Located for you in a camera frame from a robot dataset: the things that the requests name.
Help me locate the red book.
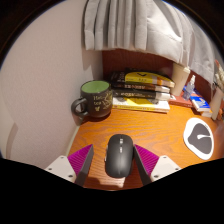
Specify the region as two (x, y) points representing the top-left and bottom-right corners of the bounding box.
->
(168, 94), (194, 108)

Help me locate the white curtain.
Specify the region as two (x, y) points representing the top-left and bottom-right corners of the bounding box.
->
(82, 0), (216, 84)

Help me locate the black computer mouse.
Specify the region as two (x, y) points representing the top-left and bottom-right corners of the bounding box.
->
(104, 133), (135, 179)

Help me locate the white and grey mouse pad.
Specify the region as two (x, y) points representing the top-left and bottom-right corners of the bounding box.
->
(183, 117), (215, 161)

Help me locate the dark mug with green inside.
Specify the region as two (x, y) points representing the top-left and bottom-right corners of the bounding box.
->
(70, 80), (114, 119)

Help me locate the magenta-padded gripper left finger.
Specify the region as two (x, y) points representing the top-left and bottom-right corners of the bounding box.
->
(44, 143), (95, 187)

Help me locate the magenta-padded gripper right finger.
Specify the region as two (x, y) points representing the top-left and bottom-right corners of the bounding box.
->
(133, 144), (183, 186)

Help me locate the yellow and black book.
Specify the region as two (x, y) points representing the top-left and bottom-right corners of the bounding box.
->
(110, 69), (176, 89)

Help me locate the yellow and white book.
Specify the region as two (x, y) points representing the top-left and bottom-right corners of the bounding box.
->
(111, 96), (171, 114)

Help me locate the white pitcher vase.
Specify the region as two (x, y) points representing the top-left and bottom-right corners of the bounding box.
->
(210, 84), (224, 121)

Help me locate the orange book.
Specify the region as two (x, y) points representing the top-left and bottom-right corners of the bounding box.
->
(200, 110), (214, 118)

